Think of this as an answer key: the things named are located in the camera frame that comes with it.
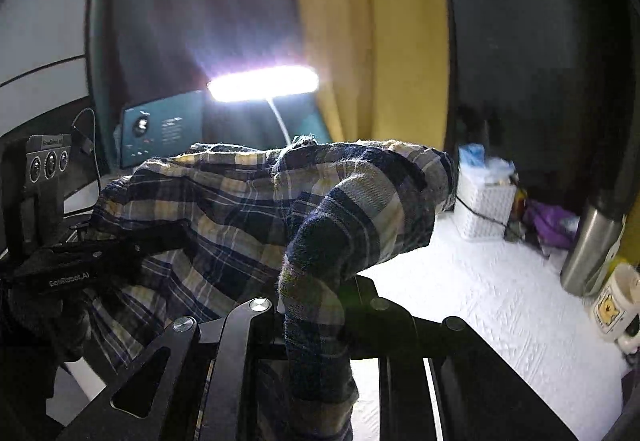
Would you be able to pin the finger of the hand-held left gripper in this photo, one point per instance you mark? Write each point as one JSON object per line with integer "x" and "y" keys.
{"x": 120, "y": 253}

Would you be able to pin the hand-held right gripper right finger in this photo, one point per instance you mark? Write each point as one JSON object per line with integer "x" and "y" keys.
{"x": 380, "y": 316}

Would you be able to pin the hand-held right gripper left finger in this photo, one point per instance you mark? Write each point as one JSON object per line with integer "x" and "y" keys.
{"x": 245, "y": 321}

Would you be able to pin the plaid pants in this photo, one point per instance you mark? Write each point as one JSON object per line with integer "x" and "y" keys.
{"x": 350, "y": 206}

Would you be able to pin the tablet with dark screen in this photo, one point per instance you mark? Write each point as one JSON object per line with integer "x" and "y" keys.
{"x": 160, "y": 131}

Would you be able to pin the white plastic basket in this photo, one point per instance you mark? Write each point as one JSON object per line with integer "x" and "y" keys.
{"x": 480, "y": 206}

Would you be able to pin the blue tissue pack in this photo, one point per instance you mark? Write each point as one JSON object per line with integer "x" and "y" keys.
{"x": 480, "y": 158}

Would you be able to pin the purple cloth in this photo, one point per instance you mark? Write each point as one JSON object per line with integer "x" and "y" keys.
{"x": 547, "y": 223}

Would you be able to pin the steel thermos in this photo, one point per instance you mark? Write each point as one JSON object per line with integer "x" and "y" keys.
{"x": 585, "y": 246}

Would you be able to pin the white desk lamp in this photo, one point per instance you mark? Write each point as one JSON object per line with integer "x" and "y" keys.
{"x": 260, "y": 83}

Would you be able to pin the white bear print mug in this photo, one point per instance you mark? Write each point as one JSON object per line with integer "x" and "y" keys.
{"x": 610, "y": 306}

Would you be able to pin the teal curtain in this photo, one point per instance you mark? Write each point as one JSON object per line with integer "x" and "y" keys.
{"x": 175, "y": 21}

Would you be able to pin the yellow curtain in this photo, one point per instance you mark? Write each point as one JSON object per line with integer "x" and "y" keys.
{"x": 370, "y": 21}

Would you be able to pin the dark window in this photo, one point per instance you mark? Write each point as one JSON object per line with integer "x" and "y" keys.
{"x": 525, "y": 46}

